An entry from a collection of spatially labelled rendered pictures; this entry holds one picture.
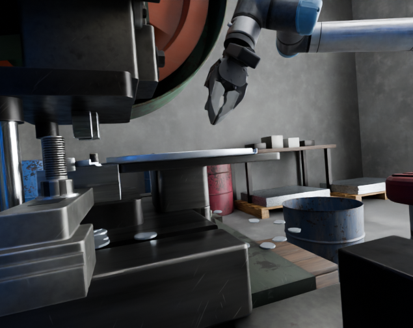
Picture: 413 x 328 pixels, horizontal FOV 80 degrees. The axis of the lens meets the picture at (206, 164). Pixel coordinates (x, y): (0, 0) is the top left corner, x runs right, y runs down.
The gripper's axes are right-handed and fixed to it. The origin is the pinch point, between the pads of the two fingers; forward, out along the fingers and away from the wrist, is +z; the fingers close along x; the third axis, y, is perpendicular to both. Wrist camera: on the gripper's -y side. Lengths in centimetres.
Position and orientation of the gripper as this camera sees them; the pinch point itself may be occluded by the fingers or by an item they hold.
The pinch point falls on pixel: (216, 118)
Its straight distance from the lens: 55.5
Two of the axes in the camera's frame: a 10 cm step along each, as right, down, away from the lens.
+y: -3.5, 0.1, 9.4
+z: -3.3, 9.4, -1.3
